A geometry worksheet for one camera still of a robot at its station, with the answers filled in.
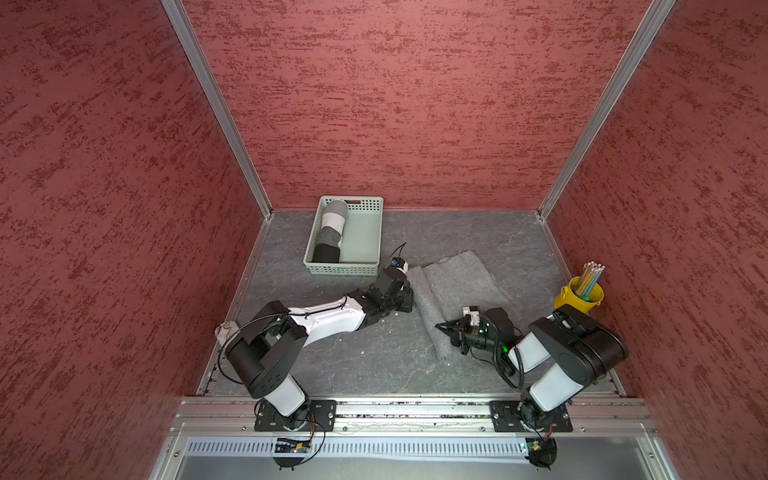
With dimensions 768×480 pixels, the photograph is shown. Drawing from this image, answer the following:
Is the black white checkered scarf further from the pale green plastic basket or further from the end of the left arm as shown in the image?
the end of the left arm

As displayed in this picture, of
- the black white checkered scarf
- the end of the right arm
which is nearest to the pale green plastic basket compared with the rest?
the black white checkered scarf

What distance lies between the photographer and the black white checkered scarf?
3.41 ft

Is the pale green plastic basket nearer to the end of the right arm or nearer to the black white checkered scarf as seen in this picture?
the black white checkered scarf
